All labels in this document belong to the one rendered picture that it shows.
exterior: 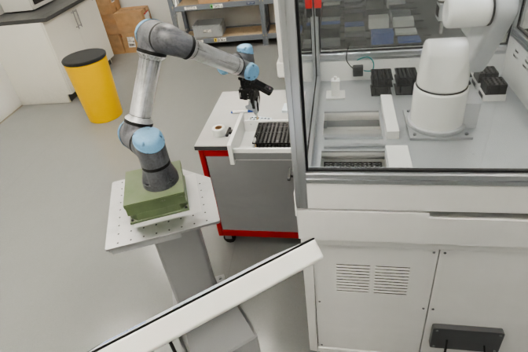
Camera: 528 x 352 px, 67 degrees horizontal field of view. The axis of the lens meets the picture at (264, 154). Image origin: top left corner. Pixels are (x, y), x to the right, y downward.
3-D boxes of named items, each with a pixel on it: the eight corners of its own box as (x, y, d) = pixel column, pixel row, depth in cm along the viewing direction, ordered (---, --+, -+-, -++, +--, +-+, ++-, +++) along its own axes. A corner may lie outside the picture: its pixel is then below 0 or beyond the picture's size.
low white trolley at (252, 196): (219, 247, 250) (193, 145, 207) (239, 183, 300) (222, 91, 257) (313, 251, 239) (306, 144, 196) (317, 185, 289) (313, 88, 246)
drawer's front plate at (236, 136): (230, 165, 180) (226, 144, 173) (243, 130, 203) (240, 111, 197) (234, 165, 179) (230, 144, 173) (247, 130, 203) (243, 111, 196)
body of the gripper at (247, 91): (245, 93, 208) (242, 71, 201) (261, 94, 205) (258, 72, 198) (240, 100, 202) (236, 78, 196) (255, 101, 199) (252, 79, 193)
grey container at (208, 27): (194, 38, 551) (191, 26, 541) (199, 31, 575) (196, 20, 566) (222, 36, 545) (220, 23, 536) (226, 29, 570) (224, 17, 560)
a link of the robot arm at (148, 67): (127, 156, 161) (152, 18, 147) (112, 144, 171) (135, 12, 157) (155, 156, 170) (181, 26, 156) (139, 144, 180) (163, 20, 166)
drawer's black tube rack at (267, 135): (254, 155, 181) (251, 142, 178) (260, 133, 195) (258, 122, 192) (302, 155, 177) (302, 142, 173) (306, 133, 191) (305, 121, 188)
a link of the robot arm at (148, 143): (148, 174, 157) (139, 144, 149) (133, 160, 166) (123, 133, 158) (175, 160, 163) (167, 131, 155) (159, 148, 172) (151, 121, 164)
